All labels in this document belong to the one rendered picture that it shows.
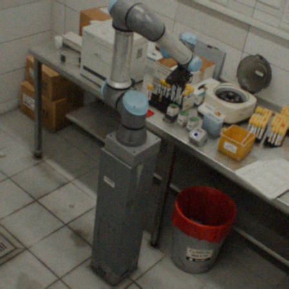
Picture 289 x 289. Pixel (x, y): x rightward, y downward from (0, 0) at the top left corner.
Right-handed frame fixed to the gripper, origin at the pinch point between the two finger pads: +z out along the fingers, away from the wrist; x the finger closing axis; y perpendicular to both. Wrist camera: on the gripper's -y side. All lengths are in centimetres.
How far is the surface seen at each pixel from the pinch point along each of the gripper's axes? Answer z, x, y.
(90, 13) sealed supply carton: -5, 99, 31
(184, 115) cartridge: 6.5, -8.3, -0.5
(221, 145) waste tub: 9.1, -35.0, -3.7
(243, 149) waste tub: 6.3, -46.0, -1.8
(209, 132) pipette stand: 11.1, -23.0, 3.7
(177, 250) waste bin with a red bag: 87, -29, -11
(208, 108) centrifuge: 8.2, -10.4, 19.2
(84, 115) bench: 74, 97, 30
